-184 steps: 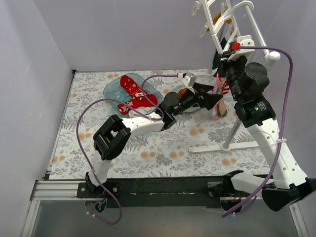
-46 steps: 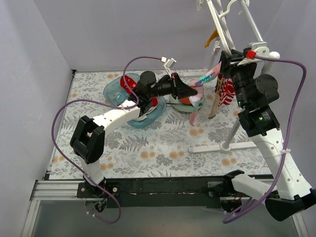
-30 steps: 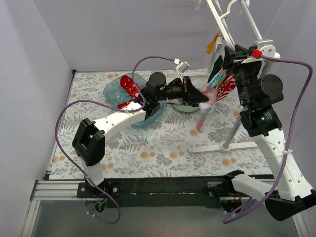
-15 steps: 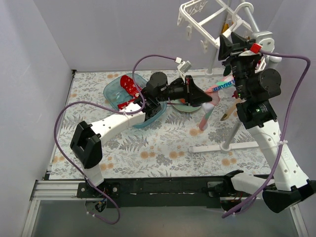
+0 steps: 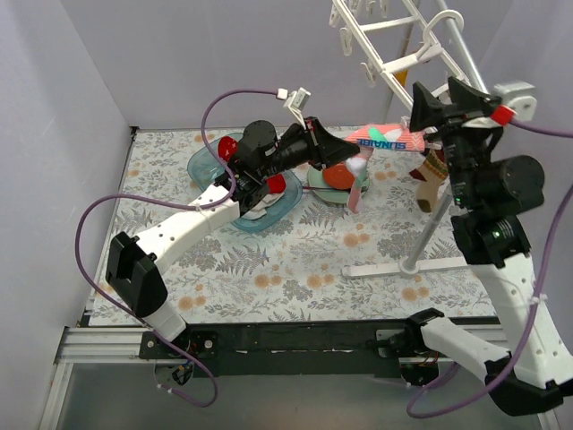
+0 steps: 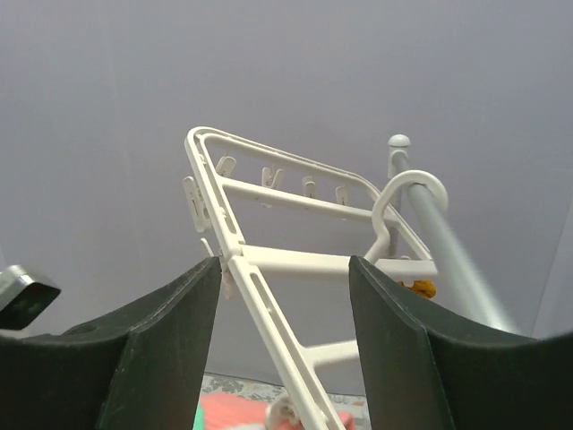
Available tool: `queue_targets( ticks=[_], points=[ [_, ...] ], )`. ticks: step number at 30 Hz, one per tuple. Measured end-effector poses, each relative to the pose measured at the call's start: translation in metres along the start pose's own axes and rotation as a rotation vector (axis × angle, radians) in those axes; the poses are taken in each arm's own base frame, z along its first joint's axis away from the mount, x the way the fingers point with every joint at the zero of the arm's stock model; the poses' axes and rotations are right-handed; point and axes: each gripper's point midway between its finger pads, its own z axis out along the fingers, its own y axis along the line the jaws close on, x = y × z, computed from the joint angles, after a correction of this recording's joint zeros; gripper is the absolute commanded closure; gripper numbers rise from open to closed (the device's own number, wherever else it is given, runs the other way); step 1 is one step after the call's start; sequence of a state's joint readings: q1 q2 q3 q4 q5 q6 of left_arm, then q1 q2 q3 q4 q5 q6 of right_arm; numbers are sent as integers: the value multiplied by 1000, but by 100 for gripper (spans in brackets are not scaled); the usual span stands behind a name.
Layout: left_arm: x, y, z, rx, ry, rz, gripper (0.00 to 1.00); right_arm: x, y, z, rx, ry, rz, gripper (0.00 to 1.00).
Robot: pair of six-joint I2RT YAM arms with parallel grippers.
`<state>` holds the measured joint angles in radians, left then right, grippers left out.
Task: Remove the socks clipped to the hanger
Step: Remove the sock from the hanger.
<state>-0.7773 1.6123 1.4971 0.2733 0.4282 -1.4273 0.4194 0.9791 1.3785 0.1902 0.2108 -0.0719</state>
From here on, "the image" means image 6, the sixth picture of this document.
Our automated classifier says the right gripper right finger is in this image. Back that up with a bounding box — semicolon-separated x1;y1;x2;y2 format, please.
348;256;572;429

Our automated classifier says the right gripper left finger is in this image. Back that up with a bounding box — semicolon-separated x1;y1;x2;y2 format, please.
1;257;221;429

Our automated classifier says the white clip hanger rack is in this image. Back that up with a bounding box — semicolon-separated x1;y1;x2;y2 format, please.
184;126;449;429

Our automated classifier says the yellow sock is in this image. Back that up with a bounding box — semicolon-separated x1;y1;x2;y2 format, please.
399;279;437;299

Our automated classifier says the metal drying stand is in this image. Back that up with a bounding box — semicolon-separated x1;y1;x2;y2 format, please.
387;133;520;335

